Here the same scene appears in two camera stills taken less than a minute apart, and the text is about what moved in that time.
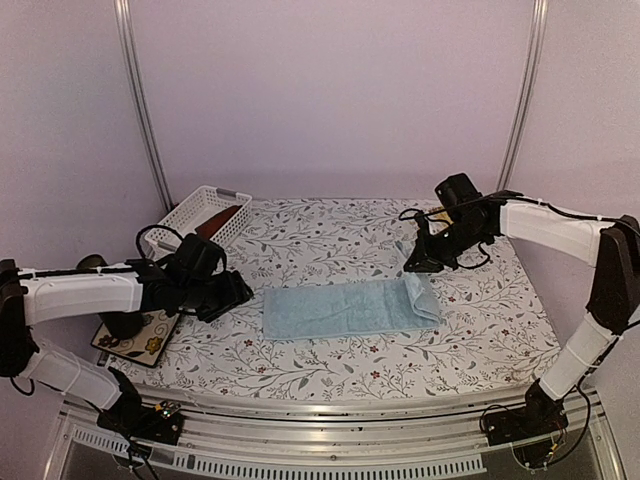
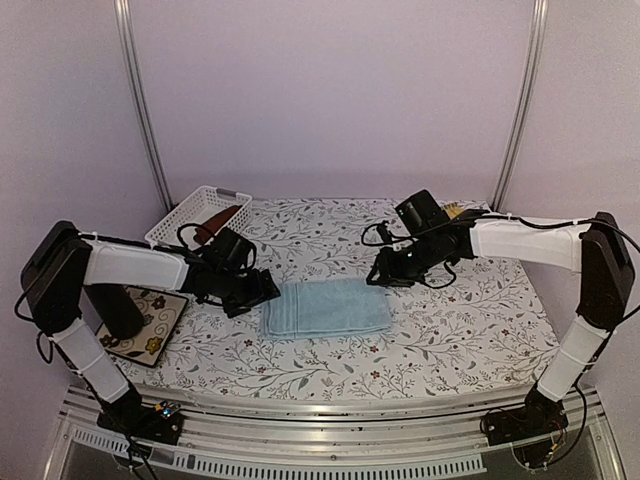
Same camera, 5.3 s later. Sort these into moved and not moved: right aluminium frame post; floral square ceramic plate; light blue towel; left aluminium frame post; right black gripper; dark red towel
Moved: light blue towel; right black gripper
Not moved: dark red towel; right aluminium frame post; left aluminium frame post; floral square ceramic plate
